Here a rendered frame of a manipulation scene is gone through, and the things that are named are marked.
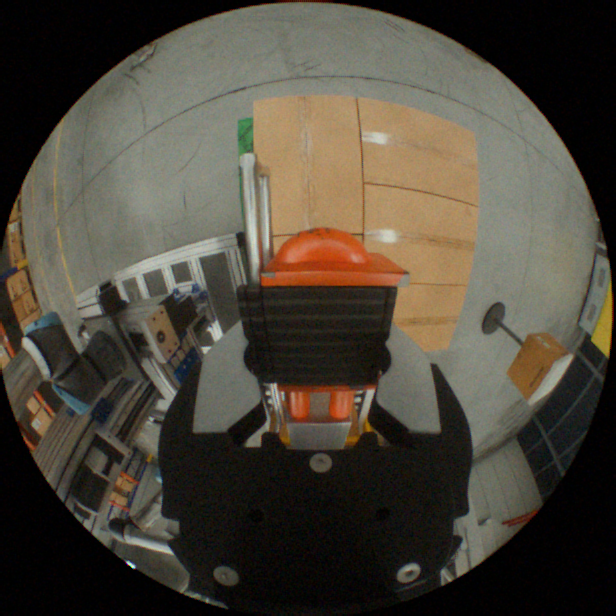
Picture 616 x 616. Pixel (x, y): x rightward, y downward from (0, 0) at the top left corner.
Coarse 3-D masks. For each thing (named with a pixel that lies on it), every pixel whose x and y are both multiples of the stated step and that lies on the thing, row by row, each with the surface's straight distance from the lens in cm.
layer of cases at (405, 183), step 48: (336, 96) 92; (288, 144) 81; (336, 144) 81; (384, 144) 86; (432, 144) 98; (288, 192) 76; (336, 192) 77; (384, 192) 81; (432, 192) 92; (384, 240) 81; (432, 240) 92; (432, 288) 98; (432, 336) 114
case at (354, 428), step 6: (282, 402) 101; (354, 402) 101; (354, 408) 99; (354, 414) 97; (270, 420) 96; (276, 420) 96; (354, 420) 95; (270, 426) 94; (354, 426) 94; (282, 432) 92; (354, 432) 92
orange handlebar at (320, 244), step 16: (288, 240) 11; (304, 240) 10; (320, 240) 10; (336, 240) 10; (352, 240) 11; (288, 256) 10; (304, 256) 10; (320, 256) 10; (336, 256) 10; (352, 256) 10; (368, 256) 11; (288, 400) 18; (304, 400) 17; (336, 400) 17; (352, 400) 18; (304, 416) 19; (336, 416) 19
